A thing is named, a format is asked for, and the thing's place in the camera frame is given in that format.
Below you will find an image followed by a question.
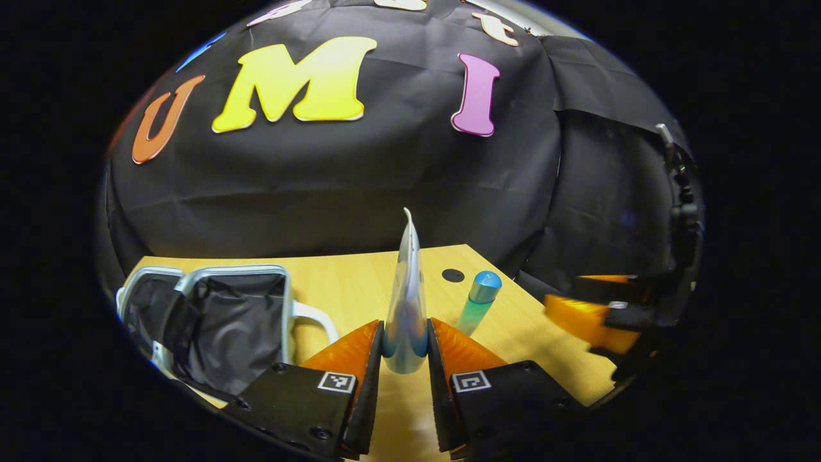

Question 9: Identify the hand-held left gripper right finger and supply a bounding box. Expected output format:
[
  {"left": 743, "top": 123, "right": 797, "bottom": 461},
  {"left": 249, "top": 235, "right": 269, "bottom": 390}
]
[{"left": 427, "top": 317, "right": 588, "bottom": 461}]

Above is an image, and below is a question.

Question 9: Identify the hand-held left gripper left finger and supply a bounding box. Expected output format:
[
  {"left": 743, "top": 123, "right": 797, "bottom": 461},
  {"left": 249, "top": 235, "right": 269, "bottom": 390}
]
[{"left": 221, "top": 320, "right": 385, "bottom": 461}]

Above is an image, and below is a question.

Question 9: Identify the translucent blue skincare tube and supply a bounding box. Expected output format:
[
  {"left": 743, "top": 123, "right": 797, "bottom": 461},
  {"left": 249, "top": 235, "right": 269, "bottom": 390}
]
[{"left": 383, "top": 207, "right": 429, "bottom": 375}]

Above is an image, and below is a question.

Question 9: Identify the teal bottle with blue cap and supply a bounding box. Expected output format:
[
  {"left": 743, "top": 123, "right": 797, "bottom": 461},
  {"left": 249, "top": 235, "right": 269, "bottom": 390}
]
[{"left": 457, "top": 270, "right": 503, "bottom": 337}]

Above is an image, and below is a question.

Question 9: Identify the light blue suitcase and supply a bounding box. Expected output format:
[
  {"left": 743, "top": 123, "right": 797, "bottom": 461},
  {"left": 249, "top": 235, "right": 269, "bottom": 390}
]
[{"left": 115, "top": 264, "right": 339, "bottom": 406}]

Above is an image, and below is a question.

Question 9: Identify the black backdrop cloth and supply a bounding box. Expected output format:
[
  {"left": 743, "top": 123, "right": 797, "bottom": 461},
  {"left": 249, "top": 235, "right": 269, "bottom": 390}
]
[{"left": 96, "top": 0, "right": 700, "bottom": 302}]

